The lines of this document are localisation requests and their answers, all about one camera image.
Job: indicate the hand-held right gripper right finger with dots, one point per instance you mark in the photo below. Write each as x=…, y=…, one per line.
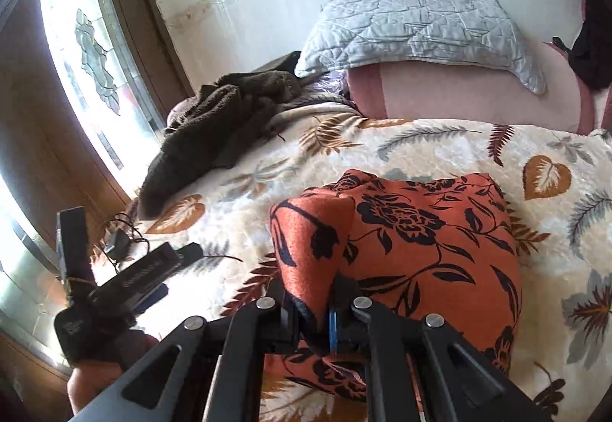
x=333, y=331

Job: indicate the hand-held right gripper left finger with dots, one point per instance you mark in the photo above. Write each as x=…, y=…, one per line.
x=282, y=321

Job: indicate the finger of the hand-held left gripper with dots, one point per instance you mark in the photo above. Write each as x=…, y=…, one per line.
x=153, y=298
x=158, y=266

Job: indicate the orange floral garment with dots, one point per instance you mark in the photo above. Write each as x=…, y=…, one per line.
x=420, y=250

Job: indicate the person's left hand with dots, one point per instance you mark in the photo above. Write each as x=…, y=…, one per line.
x=105, y=374

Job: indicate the brown fleece blanket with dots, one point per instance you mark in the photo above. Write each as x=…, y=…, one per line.
x=201, y=140

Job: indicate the cream leaf-print blanket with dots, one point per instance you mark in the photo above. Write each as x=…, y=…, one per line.
x=550, y=259

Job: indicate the patterned glass window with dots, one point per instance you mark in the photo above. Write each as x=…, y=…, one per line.
x=95, y=44

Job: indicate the shiny purple cloth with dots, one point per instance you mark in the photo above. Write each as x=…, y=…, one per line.
x=325, y=85

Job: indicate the pink bed sheet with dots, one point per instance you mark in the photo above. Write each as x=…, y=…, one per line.
x=454, y=92

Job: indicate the grey quilted pillow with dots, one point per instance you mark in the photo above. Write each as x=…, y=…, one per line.
x=420, y=30

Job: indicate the dark hanging cloth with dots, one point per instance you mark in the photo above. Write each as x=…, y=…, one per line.
x=593, y=44

